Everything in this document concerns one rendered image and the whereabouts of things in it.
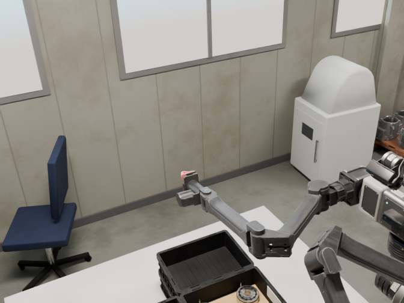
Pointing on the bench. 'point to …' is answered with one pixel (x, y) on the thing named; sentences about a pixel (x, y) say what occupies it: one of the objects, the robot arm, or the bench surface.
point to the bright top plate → (247, 297)
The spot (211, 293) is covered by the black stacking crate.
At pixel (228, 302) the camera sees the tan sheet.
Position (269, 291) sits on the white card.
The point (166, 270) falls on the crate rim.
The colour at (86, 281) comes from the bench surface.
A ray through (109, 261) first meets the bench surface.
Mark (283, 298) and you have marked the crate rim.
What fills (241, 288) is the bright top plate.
